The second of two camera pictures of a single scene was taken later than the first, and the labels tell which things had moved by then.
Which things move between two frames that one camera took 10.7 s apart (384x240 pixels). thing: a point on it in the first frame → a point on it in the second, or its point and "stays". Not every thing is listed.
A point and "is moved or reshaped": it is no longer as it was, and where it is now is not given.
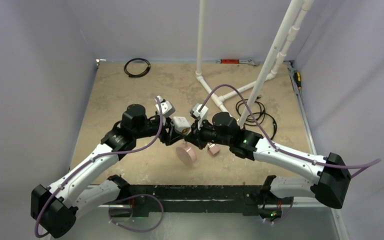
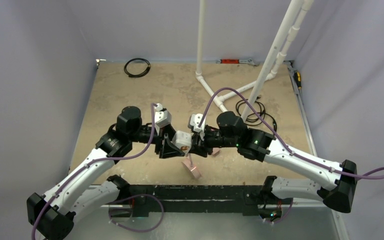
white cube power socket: (181, 124) is moved or reshaped
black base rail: (247, 196) stays
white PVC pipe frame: (294, 16) stays
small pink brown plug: (213, 149) stays
